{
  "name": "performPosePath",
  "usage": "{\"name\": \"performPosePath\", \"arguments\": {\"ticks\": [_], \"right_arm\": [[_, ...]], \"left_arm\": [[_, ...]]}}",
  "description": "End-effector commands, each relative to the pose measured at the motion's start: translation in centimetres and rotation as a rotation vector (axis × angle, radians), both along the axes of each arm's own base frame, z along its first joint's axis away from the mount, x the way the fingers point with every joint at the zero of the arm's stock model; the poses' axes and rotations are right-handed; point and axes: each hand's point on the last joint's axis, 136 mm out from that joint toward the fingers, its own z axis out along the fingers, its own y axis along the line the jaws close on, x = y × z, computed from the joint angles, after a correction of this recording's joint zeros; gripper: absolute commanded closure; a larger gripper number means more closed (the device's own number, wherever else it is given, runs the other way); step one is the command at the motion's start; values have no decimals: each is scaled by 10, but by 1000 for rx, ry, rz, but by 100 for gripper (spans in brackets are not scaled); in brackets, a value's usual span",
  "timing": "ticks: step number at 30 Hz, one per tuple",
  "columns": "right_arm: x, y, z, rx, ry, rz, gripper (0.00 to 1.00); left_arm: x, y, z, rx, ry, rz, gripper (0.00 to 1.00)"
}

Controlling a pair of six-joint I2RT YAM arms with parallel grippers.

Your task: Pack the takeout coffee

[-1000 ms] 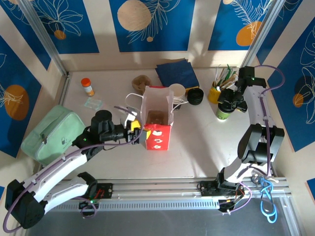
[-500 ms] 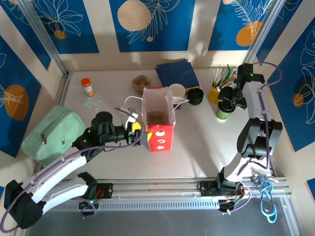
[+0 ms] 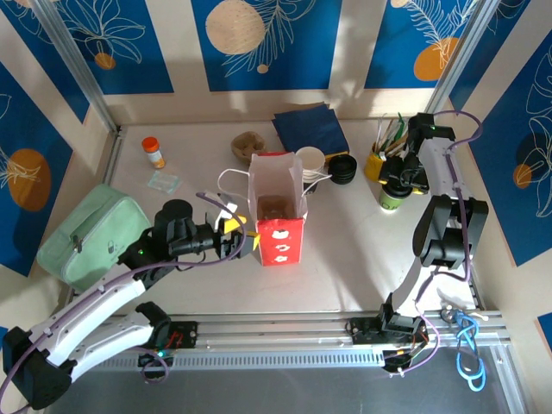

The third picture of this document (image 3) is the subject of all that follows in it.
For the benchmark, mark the black plastic cup lid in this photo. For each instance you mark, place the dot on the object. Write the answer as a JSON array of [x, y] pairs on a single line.
[[397, 192]]

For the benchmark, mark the green paper coffee cup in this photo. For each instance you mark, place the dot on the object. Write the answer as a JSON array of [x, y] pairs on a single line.
[[390, 203]]

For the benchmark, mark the red white paper gift bag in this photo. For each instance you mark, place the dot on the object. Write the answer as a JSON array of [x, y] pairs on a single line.
[[280, 246]]

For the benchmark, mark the brown pulp cup carrier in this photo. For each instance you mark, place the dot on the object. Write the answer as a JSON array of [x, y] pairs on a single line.
[[276, 207], [246, 144]]

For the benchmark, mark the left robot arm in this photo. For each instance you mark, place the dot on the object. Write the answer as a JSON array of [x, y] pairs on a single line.
[[86, 315]]

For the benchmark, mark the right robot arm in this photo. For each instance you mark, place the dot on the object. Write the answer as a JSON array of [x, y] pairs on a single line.
[[448, 233]]

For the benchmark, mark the wooden stirrer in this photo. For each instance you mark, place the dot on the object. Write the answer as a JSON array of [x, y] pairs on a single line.
[[397, 149], [399, 140]]

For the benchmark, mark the stack of black lids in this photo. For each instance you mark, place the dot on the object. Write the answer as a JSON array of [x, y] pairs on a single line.
[[343, 170]]

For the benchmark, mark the white wrapped straw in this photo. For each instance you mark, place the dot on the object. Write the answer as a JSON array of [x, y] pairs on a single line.
[[381, 133]]

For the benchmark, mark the clear plastic packet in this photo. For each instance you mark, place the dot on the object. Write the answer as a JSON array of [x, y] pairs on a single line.
[[163, 181]]

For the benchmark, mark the green striped wrapped straw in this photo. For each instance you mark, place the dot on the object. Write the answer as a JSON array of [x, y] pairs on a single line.
[[397, 125]]

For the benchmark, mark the stack of paper cups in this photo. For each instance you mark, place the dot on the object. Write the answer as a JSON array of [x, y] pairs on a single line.
[[312, 157]]

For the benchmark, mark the orange pill bottle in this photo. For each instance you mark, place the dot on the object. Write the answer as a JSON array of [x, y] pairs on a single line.
[[153, 153]]

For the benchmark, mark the navy paper napkin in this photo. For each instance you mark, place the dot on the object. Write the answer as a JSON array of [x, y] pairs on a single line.
[[280, 118], [312, 131]]

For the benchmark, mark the mint green zip pouch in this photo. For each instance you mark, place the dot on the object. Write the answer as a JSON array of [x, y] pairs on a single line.
[[90, 241]]

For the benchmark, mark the silver metal knob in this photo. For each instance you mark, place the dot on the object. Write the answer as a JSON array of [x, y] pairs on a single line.
[[449, 316]]

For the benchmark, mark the small control board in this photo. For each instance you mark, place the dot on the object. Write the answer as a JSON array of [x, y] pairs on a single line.
[[156, 358], [405, 353]]

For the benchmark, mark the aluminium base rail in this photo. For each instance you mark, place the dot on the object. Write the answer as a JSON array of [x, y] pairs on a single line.
[[276, 328]]

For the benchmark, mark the aluminium frame post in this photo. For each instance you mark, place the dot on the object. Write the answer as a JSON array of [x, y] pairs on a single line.
[[73, 52], [457, 56]]

